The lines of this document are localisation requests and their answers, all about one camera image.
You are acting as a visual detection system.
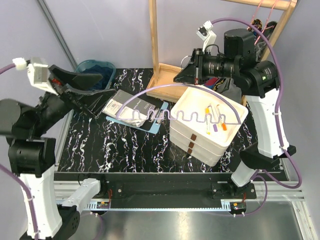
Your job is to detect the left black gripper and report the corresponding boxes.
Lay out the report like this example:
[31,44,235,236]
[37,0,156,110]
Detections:
[32,62,117,133]

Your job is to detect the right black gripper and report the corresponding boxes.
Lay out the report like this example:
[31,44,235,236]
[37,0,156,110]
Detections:
[173,48,239,85]

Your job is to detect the navy blue mesh shorts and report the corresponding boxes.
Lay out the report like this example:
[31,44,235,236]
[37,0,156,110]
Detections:
[89,65,114,90]

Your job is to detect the lavender plastic hanger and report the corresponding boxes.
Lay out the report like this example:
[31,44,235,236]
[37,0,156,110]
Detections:
[116,83,243,127]

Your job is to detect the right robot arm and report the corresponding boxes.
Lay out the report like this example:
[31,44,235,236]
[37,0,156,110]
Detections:
[173,26,297,199]

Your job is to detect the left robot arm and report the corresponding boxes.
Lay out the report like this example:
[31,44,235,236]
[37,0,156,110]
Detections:
[0,58,115,240]

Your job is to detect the grey shorts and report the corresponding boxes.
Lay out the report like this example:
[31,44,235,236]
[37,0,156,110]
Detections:
[213,21,278,96]

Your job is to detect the colourful comic print shorts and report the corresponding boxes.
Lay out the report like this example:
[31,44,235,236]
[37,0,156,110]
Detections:
[204,18,263,89]

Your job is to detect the wooden clothes rack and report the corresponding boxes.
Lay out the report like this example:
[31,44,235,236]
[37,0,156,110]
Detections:
[147,0,298,103]

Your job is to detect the teal plastic bin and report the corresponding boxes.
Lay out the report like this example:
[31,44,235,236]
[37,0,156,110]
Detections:
[75,59,116,91]

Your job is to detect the grey spiral notebook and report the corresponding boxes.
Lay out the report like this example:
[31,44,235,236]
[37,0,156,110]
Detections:
[102,90,158,127]

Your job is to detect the purple cap marker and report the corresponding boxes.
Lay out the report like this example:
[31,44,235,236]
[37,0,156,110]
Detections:
[211,106,220,132]

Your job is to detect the white stacked trays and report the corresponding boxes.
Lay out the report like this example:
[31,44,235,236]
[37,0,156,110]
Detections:
[169,86,248,167]

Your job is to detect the black marbled table mat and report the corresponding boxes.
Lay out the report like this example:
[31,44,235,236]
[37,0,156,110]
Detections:
[50,67,283,174]

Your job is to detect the yellow cap marker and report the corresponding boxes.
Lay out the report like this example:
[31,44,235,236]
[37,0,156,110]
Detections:
[205,107,212,135]

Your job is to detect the blue clipboard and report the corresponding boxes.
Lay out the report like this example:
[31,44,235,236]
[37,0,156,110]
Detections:
[106,116,161,134]

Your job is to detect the orange cap marker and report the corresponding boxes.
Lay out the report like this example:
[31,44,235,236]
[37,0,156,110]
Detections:
[216,104,228,132]

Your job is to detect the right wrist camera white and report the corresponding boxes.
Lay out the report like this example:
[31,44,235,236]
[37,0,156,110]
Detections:
[196,20,217,52]

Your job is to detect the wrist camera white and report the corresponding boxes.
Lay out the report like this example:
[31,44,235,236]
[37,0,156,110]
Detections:
[196,20,217,52]
[12,57,58,95]

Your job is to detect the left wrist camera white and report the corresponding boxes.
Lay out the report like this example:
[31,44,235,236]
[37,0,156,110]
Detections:
[12,57,58,95]

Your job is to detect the pink wire hanger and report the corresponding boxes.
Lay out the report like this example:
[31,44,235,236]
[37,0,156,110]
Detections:
[246,0,266,32]
[254,0,279,45]

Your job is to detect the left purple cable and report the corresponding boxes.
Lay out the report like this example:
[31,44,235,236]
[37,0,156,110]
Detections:
[0,62,108,240]

